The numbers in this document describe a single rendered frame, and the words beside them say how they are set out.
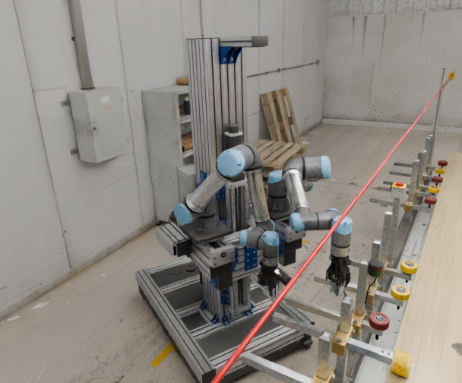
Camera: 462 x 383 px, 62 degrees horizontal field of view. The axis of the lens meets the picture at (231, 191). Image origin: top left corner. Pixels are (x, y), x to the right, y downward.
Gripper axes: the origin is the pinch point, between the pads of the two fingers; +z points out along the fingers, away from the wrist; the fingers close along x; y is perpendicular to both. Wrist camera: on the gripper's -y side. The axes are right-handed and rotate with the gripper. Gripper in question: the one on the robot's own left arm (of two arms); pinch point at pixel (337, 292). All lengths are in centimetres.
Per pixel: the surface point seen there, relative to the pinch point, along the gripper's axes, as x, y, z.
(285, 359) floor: -44, -48, 101
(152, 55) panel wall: -264, -185, -86
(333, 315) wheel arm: -2.0, -2.8, 15.2
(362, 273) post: 7.5, -6.8, -7.6
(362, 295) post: 8.5, -6.8, 3.2
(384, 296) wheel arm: 14.7, -28.1, 15.2
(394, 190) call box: 5, -81, -19
